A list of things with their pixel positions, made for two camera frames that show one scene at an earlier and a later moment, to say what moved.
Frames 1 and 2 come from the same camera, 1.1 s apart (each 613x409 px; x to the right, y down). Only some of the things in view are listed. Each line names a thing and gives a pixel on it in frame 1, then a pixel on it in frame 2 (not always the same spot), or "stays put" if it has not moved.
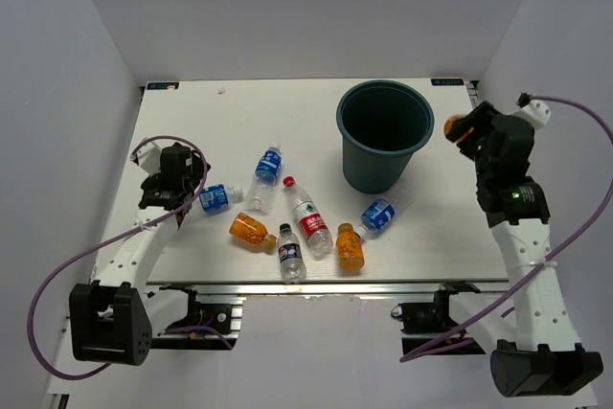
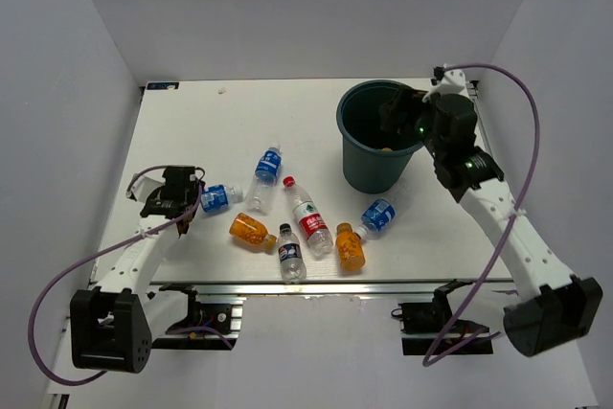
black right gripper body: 478,119 → 423,130
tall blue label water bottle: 261,191 stays put
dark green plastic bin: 382,124 stays put
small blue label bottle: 216,197 stays put
